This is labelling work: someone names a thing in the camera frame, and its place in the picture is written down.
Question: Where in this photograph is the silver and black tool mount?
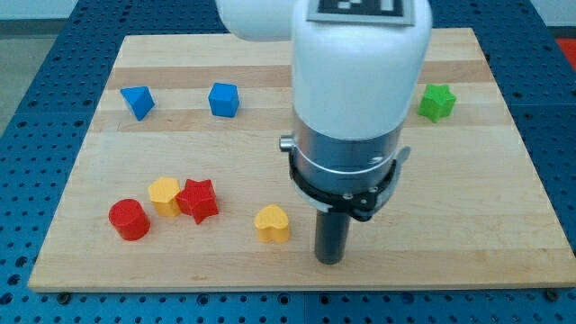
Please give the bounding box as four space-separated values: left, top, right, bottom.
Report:
279 117 410 221

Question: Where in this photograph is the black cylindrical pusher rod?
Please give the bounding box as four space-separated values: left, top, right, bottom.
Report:
314 211 351 265

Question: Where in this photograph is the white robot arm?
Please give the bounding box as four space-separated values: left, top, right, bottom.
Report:
216 0 432 265

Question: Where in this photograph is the yellow heart block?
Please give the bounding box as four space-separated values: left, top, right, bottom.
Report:
254 204 291 243

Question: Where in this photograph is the green star block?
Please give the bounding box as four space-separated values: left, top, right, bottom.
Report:
418 84 456 122

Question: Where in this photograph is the red star block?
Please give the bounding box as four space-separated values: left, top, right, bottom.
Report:
176 179 219 224

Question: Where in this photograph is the blue cube block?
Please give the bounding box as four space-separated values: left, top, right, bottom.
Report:
208 83 239 118

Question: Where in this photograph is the wooden board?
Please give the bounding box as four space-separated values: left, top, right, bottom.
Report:
28 28 575 293

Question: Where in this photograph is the fiducial marker tag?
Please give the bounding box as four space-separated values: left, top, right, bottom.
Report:
307 0 415 26

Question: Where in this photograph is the yellow pentagon block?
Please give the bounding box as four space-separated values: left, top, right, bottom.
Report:
148 177 181 217

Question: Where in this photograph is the red cylinder block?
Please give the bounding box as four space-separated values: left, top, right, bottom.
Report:
108 199 150 241

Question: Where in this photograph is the blue triangular block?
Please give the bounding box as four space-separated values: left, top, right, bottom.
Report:
121 86 155 122

